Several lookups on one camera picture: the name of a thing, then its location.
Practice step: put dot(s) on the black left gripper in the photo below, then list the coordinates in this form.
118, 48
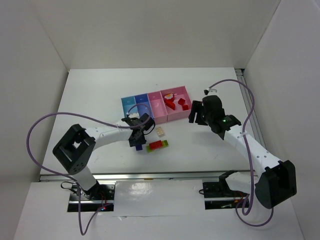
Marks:
136, 139

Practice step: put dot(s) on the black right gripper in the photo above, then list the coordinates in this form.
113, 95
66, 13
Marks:
198, 112

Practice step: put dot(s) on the red curved lego brick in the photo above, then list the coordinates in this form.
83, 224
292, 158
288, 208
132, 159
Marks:
181, 101
185, 107

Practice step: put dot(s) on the beige lego brick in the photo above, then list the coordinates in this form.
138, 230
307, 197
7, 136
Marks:
160, 132

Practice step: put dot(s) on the dark blue lego brick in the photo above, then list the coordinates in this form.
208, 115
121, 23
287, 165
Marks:
139, 147

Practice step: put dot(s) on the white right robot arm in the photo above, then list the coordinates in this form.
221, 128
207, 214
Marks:
275, 180

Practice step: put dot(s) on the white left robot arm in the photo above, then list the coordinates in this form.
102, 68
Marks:
75, 148

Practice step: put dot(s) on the blue container tray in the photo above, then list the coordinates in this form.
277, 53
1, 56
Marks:
137, 105

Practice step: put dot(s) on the red sloped lego brick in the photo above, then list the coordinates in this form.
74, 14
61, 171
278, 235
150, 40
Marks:
170, 104

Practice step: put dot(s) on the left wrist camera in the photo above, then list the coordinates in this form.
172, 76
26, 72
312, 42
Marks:
133, 115

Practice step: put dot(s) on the aluminium rail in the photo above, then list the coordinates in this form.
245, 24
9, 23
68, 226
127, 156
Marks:
161, 175

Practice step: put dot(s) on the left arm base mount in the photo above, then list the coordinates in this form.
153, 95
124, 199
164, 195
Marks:
88, 203

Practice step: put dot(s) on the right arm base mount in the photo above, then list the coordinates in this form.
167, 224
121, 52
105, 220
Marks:
217, 194

